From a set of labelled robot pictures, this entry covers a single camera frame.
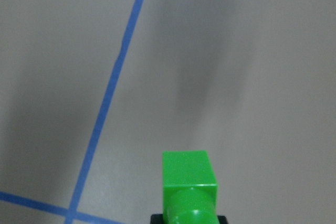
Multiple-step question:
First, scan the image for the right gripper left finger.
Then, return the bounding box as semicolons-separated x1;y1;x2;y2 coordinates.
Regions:
150;214;164;224

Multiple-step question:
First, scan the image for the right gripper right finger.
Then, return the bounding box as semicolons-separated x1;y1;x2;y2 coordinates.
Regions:
217;215;227;224

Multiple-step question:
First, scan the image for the green block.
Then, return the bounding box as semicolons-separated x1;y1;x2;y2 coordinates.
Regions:
162;151;219;223

